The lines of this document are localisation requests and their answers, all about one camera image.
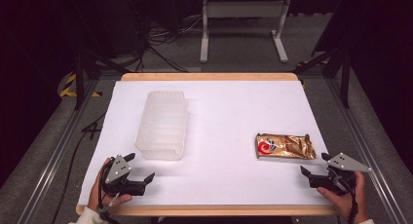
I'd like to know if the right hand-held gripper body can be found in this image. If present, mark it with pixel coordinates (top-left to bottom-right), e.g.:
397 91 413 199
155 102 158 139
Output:
309 152 372 196

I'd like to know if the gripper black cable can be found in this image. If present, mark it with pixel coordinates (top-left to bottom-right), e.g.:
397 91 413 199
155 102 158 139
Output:
347 181 359 224
96 192 122 224

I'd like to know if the person's right hand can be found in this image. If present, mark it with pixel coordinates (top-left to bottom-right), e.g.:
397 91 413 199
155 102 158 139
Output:
317 170 370 224

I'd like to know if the translucent plastic storage box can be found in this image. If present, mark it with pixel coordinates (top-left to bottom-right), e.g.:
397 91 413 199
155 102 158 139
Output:
134 90 190 162

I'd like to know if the person's left hand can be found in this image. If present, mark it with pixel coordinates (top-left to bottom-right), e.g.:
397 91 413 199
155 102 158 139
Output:
87 157 133 214

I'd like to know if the gold foil snack packet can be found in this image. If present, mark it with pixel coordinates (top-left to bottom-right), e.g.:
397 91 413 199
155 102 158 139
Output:
254 132 318 161

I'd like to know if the white metal stand frame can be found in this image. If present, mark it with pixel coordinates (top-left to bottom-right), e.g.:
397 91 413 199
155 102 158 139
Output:
199 0 292 64

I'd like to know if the yellow black hazard tape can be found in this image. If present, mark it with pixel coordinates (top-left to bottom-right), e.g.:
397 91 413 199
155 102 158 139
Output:
57 72 103 98

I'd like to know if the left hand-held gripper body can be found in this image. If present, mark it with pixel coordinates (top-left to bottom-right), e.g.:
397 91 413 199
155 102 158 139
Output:
102 154 147 198

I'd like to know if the tangle of black floor cables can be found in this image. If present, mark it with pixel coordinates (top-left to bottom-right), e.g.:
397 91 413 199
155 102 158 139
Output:
128 14 204 73

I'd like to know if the white paper table sheet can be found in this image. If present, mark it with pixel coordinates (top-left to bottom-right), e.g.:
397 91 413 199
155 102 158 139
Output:
78 80 333 207

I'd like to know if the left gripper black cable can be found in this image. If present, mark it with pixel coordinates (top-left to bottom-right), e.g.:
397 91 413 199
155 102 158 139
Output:
96 192 122 224

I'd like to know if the thin black floor cable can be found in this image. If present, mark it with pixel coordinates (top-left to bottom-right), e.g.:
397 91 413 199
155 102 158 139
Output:
51 111 108 224

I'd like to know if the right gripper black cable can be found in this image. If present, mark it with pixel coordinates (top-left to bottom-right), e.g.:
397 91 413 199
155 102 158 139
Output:
347 181 359 224

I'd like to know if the aluminium floor rail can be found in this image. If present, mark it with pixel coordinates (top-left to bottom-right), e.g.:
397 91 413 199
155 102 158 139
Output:
325 77 408 224
16 78 102 224

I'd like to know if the black tripod stand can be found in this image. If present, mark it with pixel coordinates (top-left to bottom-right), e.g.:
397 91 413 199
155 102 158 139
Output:
290 48 354 110
73 50 131 111

